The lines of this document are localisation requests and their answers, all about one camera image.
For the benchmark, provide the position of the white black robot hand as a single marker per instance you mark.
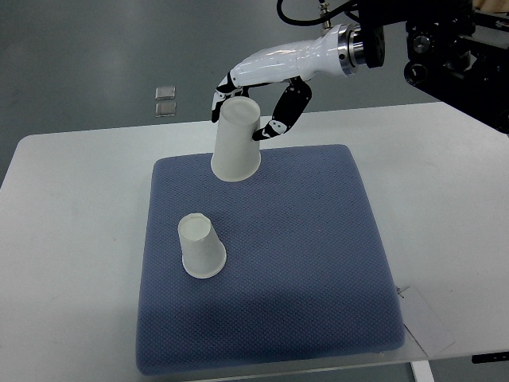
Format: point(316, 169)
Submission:
point(295, 64)

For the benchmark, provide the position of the white paper cup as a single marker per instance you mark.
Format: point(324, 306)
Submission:
point(203, 254)
point(236, 155)

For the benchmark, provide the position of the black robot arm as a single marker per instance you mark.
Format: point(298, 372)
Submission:
point(445, 59)

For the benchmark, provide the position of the upper metal floor plate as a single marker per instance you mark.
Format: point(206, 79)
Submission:
point(165, 92)

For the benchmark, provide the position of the blue textured cushion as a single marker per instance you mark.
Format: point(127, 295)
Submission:
point(306, 274)

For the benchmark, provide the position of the white paper cup on cushion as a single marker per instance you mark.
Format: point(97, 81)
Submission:
point(203, 254)

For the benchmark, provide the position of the white paper tag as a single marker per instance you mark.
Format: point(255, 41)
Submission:
point(423, 324)

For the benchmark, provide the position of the white table leg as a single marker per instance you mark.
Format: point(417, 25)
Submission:
point(422, 371)

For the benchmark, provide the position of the black table control panel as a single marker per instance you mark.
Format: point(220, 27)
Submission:
point(490, 357)

